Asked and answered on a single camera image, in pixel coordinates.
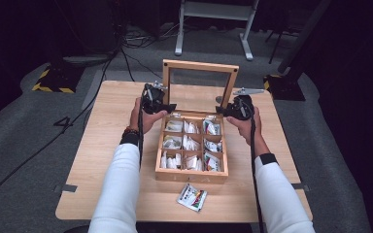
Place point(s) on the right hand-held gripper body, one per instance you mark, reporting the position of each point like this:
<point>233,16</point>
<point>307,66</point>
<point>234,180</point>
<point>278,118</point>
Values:
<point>241,108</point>

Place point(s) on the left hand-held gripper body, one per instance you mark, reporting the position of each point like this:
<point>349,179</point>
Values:
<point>152,98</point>

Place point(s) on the wooden box with glass lid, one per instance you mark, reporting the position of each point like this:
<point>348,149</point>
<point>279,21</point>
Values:
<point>191,176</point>

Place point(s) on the person's right hand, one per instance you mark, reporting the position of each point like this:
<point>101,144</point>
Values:
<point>249,129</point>

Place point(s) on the person's left hand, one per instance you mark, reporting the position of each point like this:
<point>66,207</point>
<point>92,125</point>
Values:
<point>142,123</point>

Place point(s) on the group of small white packets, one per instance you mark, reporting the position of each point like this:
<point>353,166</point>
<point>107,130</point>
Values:
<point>191,142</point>

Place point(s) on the black yellow striped base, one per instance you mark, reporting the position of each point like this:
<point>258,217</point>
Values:
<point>56,81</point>
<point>285,89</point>

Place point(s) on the colourful printed white packet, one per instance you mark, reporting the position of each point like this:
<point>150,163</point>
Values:
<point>191,197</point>

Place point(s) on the black slanted pole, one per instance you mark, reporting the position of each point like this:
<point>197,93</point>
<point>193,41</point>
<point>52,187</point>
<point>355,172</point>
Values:
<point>304,35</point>

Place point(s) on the grey tape strip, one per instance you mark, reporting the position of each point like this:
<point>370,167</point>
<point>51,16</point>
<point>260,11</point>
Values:
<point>66,188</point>
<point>301,186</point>

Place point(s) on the white metal stand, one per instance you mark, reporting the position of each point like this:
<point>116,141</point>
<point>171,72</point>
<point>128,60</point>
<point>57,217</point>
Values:
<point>213,9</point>

